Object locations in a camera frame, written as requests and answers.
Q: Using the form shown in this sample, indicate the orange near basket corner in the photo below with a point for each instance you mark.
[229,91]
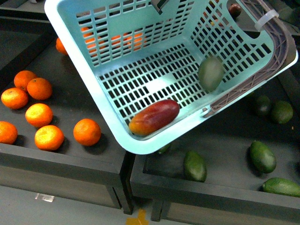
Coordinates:
[87,132]

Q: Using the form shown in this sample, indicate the brown basket handle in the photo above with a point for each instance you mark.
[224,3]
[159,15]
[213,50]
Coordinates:
[284,53]

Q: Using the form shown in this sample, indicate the orange beside it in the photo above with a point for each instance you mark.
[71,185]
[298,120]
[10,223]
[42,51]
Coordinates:
[49,138]

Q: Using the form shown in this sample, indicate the red mango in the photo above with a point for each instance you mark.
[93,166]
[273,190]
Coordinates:
[154,117]

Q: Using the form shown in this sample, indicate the green avocado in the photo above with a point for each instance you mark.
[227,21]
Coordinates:
[262,157]
[281,186]
[210,73]
[195,167]
[281,112]

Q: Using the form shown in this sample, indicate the white zip tie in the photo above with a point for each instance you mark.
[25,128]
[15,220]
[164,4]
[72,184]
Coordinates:
[265,19]

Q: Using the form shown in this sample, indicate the light blue plastic basket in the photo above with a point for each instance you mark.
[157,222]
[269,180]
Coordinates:
[129,56]

